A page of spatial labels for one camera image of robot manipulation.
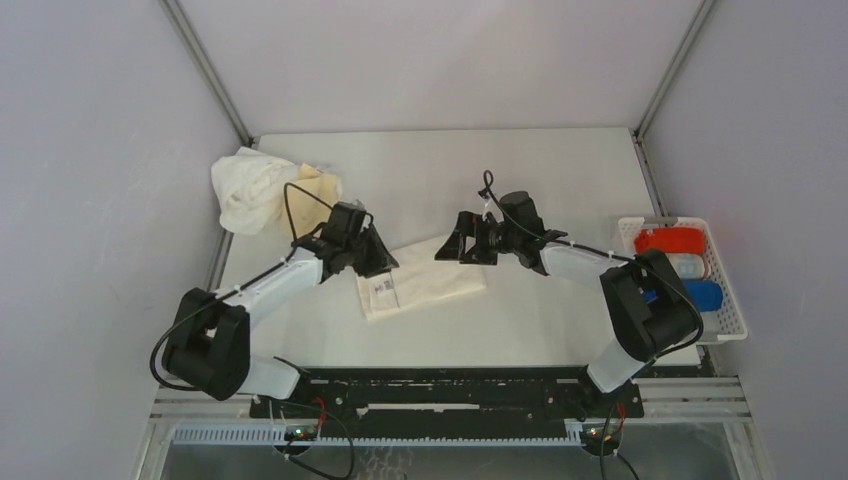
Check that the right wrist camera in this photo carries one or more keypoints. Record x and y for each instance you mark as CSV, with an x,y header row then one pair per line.
x,y
520,207

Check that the red rolled towel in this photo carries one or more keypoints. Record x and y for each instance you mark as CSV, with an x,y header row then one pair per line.
x,y
671,240

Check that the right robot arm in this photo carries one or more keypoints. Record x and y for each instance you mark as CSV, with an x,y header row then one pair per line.
x,y
652,315

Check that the white plastic basket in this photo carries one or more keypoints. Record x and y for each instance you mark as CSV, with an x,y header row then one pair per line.
x,y
726,323

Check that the blue towel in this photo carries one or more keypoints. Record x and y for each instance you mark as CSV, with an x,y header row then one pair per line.
x,y
707,296

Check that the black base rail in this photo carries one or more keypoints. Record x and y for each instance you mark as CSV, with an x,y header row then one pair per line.
x,y
503,403

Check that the cream towel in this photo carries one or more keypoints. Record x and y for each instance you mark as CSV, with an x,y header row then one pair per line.
x,y
419,280

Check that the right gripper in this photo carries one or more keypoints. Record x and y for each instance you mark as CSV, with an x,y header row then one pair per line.
x,y
477,240

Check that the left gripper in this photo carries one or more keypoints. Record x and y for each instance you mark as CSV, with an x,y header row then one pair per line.
x,y
381,261

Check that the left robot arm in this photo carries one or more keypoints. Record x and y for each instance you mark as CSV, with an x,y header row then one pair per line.
x,y
208,347

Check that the yellow towel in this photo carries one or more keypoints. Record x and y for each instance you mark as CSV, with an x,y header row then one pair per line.
x,y
310,199

